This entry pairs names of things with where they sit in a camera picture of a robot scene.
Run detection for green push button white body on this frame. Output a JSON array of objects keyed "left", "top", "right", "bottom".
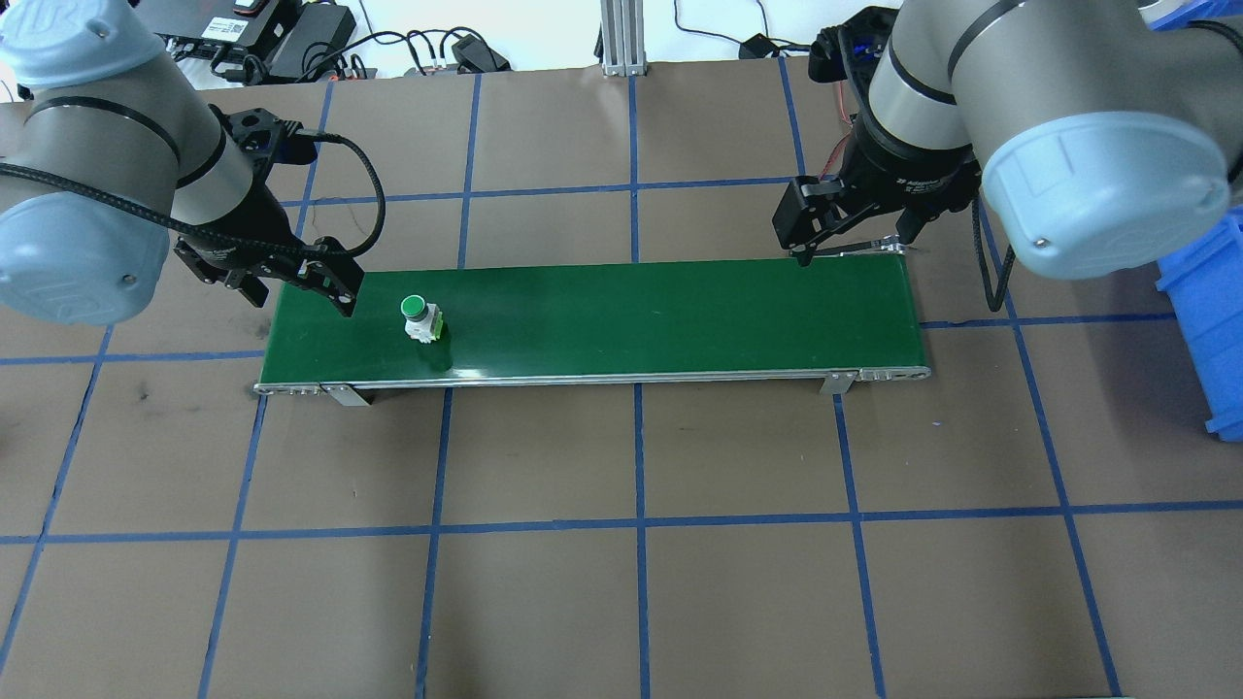
[{"left": 399, "top": 294, "right": 447, "bottom": 344}]

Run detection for power strip red switches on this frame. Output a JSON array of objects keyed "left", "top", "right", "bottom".
[{"left": 325, "top": 53, "right": 457, "bottom": 81}]

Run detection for green conveyor belt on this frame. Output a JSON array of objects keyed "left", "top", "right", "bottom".
[{"left": 252, "top": 238, "right": 933, "bottom": 407}]

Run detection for large black power brick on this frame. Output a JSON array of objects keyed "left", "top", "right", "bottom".
[{"left": 264, "top": 3, "right": 358, "bottom": 84}]

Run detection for blue plastic bin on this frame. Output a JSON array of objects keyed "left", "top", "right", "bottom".
[{"left": 1154, "top": 209, "right": 1243, "bottom": 444}]

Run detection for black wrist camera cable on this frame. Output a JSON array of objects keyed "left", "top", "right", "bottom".
[
  {"left": 0, "top": 128, "right": 387, "bottom": 265},
  {"left": 971, "top": 184, "right": 1021, "bottom": 314}
]

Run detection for red black wire pair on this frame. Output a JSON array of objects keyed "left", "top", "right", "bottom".
[{"left": 828, "top": 56, "right": 860, "bottom": 185}]

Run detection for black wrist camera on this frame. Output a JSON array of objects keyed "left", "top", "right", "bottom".
[
  {"left": 808, "top": 5, "right": 899, "bottom": 86},
  {"left": 216, "top": 107, "right": 319, "bottom": 185}
]

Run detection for aluminium profile post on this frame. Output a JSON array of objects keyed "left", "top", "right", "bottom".
[{"left": 596, "top": 0, "right": 650, "bottom": 79}]

